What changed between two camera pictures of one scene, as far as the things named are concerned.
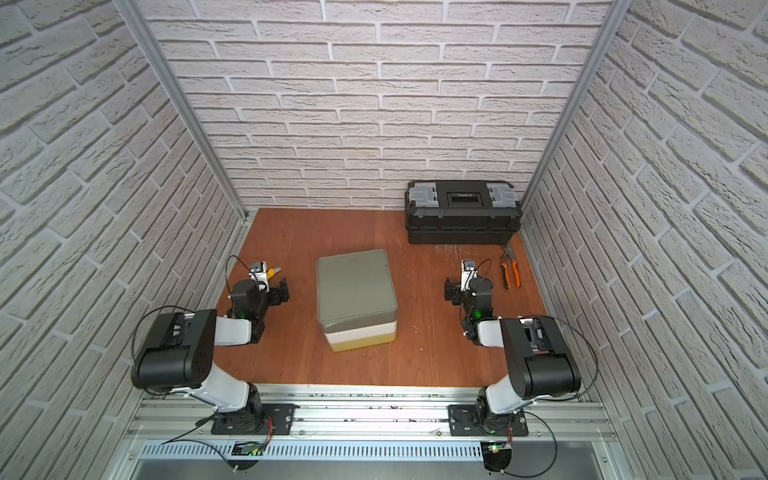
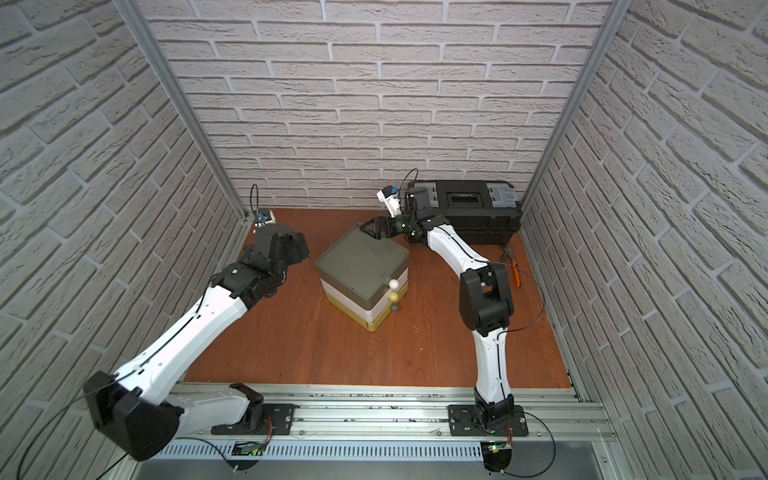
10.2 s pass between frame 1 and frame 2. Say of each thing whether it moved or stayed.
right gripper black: moved
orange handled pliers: stayed
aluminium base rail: stayed
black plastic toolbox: stayed
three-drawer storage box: moved
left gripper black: moved
